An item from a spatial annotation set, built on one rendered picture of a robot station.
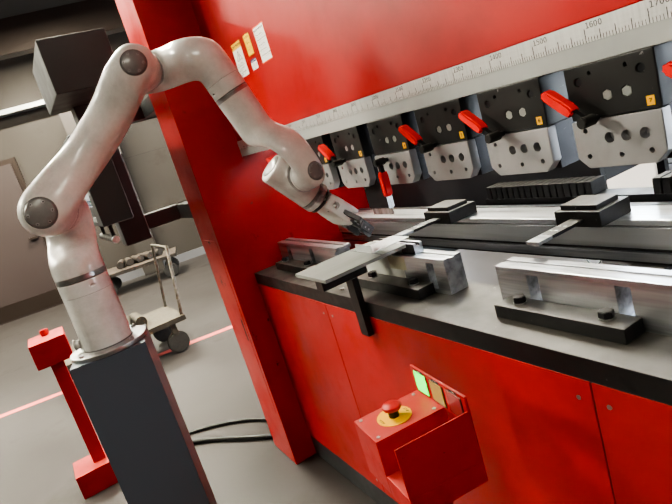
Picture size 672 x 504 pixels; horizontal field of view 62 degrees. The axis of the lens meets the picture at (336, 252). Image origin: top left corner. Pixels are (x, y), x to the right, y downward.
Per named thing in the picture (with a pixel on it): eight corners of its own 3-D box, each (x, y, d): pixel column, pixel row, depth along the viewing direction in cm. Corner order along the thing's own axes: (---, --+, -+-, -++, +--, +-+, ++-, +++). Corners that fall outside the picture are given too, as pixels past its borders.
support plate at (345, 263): (295, 277, 157) (294, 273, 157) (370, 244, 168) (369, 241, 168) (325, 284, 141) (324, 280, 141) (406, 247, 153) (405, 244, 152)
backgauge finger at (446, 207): (388, 240, 169) (383, 224, 168) (451, 212, 180) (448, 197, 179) (412, 242, 159) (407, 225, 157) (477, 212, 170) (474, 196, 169)
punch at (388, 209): (371, 215, 163) (362, 184, 161) (377, 213, 164) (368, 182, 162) (391, 215, 154) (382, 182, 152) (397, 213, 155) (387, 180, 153)
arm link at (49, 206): (69, 240, 140) (51, 250, 125) (22, 215, 137) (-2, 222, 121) (173, 70, 139) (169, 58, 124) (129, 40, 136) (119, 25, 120)
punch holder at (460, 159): (430, 181, 129) (412, 110, 125) (457, 170, 133) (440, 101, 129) (476, 177, 116) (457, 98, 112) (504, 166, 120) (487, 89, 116)
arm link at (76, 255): (50, 291, 131) (8, 194, 126) (69, 275, 149) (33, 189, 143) (102, 274, 133) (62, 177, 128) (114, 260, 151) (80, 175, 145)
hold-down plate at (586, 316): (496, 317, 120) (493, 304, 120) (513, 307, 123) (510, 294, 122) (627, 345, 94) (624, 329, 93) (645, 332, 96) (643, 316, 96)
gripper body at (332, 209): (331, 185, 145) (363, 207, 150) (314, 186, 154) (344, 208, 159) (318, 209, 144) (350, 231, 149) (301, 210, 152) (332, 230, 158)
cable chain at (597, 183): (487, 200, 175) (485, 187, 174) (501, 194, 178) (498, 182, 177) (592, 196, 143) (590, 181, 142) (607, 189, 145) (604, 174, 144)
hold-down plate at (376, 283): (359, 287, 170) (356, 278, 169) (373, 280, 172) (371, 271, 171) (420, 300, 143) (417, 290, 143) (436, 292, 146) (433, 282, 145)
